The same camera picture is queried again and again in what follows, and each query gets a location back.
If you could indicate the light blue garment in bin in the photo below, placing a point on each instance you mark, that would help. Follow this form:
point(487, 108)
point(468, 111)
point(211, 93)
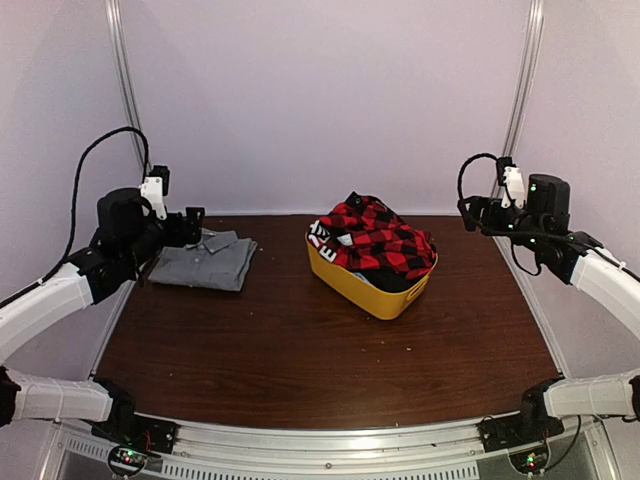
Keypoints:
point(361, 277)

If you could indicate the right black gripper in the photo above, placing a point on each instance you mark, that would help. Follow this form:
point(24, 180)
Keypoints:
point(478, 204)

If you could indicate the black garment in bin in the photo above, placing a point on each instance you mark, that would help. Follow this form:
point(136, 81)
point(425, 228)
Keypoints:
point(388, 280)

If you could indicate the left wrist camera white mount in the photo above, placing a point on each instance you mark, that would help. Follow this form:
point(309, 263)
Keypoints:
point(153, 190)

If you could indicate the right aluminium frame post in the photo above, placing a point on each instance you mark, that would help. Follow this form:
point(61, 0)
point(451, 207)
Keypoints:
point(529, 59)

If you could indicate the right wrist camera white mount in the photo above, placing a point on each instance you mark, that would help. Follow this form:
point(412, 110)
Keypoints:
point(511, 181)

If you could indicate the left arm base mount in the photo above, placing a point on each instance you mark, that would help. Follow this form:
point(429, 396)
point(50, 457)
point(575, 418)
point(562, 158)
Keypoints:
point(139, 447)

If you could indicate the left aluminium frame post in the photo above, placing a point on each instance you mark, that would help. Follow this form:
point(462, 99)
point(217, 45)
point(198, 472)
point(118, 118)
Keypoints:
point(121, 61)

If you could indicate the aluminium frame post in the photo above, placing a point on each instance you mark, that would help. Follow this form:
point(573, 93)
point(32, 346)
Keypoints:
point(121, 61)
point(529, 59)

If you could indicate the red black plaid shirt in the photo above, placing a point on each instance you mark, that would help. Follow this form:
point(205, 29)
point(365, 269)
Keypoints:
point(362, 233)

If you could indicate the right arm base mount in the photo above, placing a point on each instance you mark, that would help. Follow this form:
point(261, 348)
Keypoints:
point(526, 441)

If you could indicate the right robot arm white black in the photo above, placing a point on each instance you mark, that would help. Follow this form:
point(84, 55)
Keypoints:
point(536, 216)

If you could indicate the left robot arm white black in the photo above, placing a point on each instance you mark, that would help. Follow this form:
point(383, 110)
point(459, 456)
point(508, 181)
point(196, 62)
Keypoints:
point(133, 227)

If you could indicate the front aluminium rail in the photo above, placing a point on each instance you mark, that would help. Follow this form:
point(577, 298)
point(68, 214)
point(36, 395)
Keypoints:
point(451, 450)

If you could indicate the yellow plastic bin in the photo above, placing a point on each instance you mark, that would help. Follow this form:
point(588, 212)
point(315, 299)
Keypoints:
point(377, 303)

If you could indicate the folded grey shirt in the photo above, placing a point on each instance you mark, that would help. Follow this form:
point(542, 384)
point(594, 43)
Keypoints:
point(220, 261)

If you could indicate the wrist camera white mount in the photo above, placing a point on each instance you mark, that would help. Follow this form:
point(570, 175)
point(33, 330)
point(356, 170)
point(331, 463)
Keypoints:
point(153, 190)
point(511, 181)

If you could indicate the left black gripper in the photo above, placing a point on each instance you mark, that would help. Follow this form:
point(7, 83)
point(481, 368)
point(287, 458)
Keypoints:
point(180, 238)

